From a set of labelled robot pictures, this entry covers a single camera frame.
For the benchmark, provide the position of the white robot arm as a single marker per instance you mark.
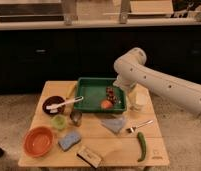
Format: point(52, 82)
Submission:
point(131, 69)

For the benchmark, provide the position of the metal cup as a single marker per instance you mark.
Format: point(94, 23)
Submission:
point(76, 117)

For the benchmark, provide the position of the small green cup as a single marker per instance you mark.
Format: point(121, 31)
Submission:
point(58, 122)

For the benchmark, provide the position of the grey blue cloth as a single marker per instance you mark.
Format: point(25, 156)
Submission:
point(115, 125)

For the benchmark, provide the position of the brown wooden block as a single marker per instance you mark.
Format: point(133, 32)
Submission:
point(89, 156)

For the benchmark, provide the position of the silver fork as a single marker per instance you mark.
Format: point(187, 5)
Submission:
point(132, 129)

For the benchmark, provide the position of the dark grape bunch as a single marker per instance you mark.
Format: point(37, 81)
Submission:
point(111, 95)

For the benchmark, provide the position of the white brush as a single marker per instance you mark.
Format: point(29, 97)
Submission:
point(70, 101)

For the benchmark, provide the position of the blue sponge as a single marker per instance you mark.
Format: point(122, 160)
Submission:
point(69, 140)

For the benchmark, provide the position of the dark brown plate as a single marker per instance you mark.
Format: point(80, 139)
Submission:
point(53, 100)

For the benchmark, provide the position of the green plastic tray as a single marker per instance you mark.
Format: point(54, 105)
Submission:
point(93, 90)

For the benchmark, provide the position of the orange bowl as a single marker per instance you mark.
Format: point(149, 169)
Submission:
point(38, 141)

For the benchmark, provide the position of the green chili pepper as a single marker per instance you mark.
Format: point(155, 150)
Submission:
point(142, 142)

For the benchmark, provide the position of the white plastic jar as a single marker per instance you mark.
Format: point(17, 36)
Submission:
point(137, 100)

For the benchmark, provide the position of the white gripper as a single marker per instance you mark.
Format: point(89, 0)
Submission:
point(124, 84)

